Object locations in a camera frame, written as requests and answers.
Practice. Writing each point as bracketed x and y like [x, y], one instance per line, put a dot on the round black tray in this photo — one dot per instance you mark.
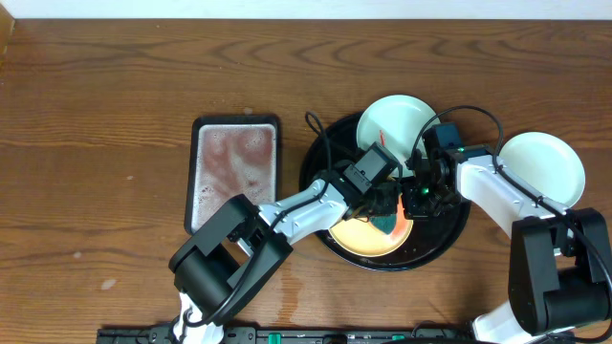
[428, 239]

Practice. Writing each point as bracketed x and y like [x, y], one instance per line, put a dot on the mint green plate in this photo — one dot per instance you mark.
[394, 123]
[548, 164]

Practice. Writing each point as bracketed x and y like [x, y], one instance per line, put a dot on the green scrubbing sponge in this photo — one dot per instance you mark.
[386, 224]

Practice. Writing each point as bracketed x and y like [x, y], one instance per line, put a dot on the black rectangular wash tray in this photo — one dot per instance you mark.
[231, 155]

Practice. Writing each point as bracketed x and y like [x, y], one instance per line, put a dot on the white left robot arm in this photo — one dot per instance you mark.
[225, 263]

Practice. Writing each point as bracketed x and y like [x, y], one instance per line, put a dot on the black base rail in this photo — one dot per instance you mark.
[250, 335]

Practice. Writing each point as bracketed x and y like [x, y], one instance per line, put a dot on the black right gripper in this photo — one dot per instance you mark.
[412, 207]

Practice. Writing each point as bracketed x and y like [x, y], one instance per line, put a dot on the yellow plate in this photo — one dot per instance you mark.
[359, 237]

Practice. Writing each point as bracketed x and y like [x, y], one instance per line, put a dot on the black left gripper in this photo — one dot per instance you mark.
[392, 197]

